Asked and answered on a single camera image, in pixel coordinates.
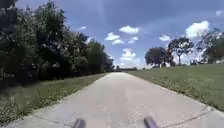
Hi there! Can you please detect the green grass field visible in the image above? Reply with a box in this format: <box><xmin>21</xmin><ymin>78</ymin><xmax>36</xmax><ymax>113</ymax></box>
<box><xmin>125</xmin><ymin>62</ymin><xmax>224</xmax><ymax>112</ymax></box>

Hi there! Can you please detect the tall spreading tree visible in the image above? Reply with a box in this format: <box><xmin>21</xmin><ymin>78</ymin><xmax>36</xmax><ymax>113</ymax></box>
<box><xmin>167</xmin><ymin>36</ymin><xmax>195</xmax><ymax>66</ymax></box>

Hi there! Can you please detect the round dark tree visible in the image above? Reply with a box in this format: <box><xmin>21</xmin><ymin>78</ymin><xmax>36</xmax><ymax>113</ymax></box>
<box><xmin>144</xmin><ymin>46</ymin><xmax>175</xmax><ymax>69</ymax></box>

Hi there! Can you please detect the robot's own part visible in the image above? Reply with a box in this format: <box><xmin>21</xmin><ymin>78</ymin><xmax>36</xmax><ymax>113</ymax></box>
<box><xmin>72</xmin><ymin>118</ymin><xmax>87</xmax><ymax>128</ymax></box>
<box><xmin>143</xmin><ymin>116</ymin><xmax>160</xmax><ymax>128</ymax></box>

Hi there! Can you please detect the grass verge with weeds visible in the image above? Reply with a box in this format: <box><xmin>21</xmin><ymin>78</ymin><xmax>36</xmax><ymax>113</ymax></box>
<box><xmin>0</xmin><ymin>72</ymin><xmax>108</xmax><ymax>126</ymax></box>

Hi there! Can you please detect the pale concrete path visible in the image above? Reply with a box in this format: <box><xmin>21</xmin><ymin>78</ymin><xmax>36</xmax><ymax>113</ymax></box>
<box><xmin>2</xmin><ymin>71</ymin><xmax>224</xmax><ymax>128</ymax></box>

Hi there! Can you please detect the large leafy tree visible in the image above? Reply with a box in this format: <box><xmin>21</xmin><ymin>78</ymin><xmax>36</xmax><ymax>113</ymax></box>
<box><xmin>195</xmin><ymin>27</ymin><xmax>224</xmax><ymax>65</ymax></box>

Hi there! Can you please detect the row of dense trees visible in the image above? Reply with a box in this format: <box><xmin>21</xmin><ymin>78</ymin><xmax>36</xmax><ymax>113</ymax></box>
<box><xmin>0</xmin><ymin>0</ymin><xmax>115</xmax><ymax>88</ymax></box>

